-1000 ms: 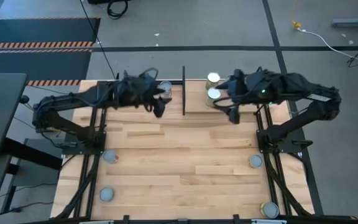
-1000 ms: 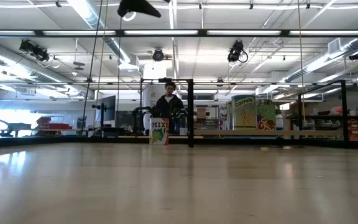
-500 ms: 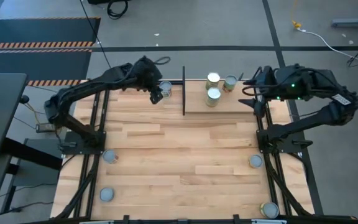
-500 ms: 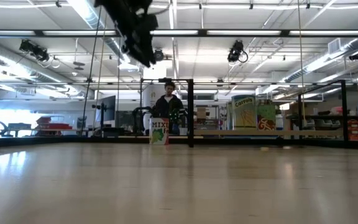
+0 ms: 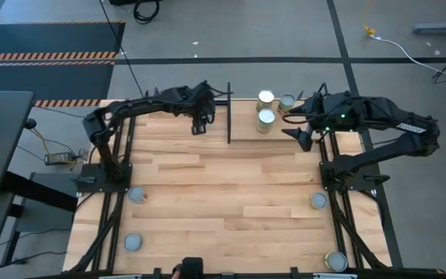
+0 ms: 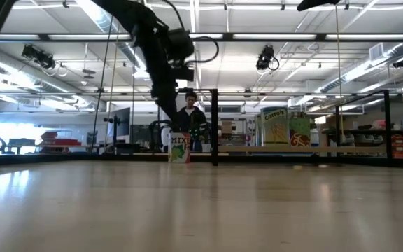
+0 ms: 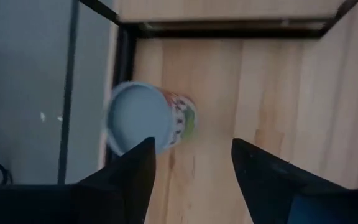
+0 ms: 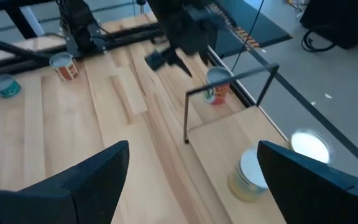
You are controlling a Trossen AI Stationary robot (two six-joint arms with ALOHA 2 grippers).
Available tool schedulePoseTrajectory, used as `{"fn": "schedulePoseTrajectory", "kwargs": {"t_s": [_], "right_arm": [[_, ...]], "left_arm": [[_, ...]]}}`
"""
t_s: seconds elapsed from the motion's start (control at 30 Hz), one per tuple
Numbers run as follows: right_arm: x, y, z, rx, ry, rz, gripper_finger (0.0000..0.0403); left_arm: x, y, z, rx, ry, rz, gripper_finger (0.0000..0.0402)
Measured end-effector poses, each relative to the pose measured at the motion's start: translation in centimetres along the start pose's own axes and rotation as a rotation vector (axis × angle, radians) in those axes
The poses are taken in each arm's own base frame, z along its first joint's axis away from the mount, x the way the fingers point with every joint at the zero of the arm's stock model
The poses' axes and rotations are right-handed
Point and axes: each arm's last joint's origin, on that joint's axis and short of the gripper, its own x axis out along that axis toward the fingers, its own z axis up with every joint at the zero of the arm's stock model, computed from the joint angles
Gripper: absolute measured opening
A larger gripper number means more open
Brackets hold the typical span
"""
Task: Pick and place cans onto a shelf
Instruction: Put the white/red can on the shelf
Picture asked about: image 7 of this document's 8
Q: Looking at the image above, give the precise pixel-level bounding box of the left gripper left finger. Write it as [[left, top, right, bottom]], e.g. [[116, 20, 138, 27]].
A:
[[73, 136, 157, 224]]

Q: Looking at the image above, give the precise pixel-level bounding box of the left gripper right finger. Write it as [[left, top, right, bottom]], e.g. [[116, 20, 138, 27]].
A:
[[231, 138, 345, 224]]

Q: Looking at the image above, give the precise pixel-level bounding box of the black table frame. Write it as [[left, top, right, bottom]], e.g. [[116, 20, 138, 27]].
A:
[[104, 23, 138, 166]]

